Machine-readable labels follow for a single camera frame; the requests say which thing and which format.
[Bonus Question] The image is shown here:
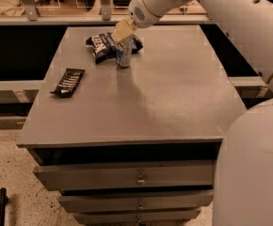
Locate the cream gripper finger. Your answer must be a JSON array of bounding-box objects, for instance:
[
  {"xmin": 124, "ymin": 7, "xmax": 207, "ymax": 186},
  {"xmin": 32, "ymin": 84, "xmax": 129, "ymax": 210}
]
[{"xmin": 112, "ymin": 17, "xmax": 137, "ymax": 42}]

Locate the redbull can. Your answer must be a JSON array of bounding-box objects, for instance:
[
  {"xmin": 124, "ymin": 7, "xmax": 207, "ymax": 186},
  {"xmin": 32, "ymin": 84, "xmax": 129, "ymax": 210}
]
[{"xmin": 116, "ymin": 37, "xmax": 132, "ymax": 68}]

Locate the bottom grey drawer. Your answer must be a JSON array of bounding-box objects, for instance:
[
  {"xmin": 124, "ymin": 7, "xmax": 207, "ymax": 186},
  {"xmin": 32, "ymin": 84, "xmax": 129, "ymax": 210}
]
[{"xmin": 73, "ymin": 208, "xmax": 201, "ymax": 225}]

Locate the top grey drawer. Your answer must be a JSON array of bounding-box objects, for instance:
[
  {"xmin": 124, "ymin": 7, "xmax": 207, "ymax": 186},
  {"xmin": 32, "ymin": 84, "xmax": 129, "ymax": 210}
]
[{"xmin": 34, "ymin": 160, "xmax": 214, "ymax": 191}]

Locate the grey drawer cabinet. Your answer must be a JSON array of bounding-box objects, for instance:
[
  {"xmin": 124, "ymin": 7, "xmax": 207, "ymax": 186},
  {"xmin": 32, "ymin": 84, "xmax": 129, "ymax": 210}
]
[{"xmin": 16, "ymin": 24, "xmax": 248, "ymax": 226}]

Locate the grey drawer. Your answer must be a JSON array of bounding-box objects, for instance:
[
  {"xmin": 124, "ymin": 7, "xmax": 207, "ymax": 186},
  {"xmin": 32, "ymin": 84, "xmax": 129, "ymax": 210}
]
[
  {"xmin": 34, "ymin": 160, "xmax": 214, "ymax": 191},
  {"xmin": 58, "ymin": 190, "xmax": 213, "ymax": 213},
  {"xmin": 73, "ymin": 208, "xmax": 201, "ymax": 225}
]

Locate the blue chip bag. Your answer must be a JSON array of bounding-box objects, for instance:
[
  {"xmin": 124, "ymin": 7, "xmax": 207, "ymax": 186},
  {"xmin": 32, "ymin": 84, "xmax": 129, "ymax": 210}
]
[{"xmin": 85, "ymin": 31, "xmax": 144, "ymax": 64}]

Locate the black snack bar wrapper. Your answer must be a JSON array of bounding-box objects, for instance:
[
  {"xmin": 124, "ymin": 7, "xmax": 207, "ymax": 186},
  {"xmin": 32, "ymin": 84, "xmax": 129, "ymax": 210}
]
[{"xmin": 51, "ymin": 68, "xmax": 85, "ymax": 98}]

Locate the black pole bottom left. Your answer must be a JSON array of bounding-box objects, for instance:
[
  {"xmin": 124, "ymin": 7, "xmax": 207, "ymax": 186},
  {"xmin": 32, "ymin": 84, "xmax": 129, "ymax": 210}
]
[{"xmin": 0, "ymin": 187, "xmax": 8, "ymax": 226}]

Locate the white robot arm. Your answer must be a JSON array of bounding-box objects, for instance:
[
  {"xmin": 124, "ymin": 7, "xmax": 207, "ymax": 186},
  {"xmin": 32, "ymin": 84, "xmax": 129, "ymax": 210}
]
[{"xmin": 113, "ymin": 0, "xmax": 273, "ymax": 226}]

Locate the middle grey drawer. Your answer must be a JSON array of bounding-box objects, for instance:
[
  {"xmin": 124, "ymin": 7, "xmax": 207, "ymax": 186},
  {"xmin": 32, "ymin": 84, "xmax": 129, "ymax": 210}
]
[{"xmin": 58, "ymin": 190, "xmax": 213, "ymax": 213}]

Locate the grey railing with posts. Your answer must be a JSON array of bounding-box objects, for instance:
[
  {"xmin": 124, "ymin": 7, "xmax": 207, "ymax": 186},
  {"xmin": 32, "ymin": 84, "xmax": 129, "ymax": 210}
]
[{"xmin": 0, "ymin": 0, "xmax": 213, "ymax": 26}]

